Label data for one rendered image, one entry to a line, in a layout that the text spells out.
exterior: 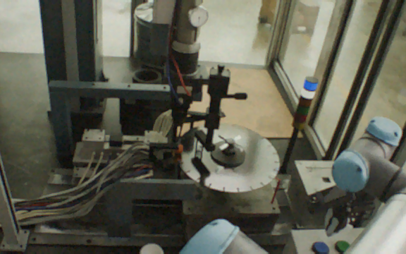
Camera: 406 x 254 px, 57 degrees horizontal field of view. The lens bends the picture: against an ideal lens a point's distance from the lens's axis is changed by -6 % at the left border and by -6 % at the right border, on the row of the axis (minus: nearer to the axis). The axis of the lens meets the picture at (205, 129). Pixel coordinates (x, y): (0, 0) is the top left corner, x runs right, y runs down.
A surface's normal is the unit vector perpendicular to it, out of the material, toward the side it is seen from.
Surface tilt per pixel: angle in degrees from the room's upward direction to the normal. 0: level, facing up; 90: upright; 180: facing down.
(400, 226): 14
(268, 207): 0
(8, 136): 0
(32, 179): 0
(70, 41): 90
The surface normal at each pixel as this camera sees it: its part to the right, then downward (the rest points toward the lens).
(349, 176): -0.69, 0.36
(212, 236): 0.04, -0.78
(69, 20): 0.10, 0.61
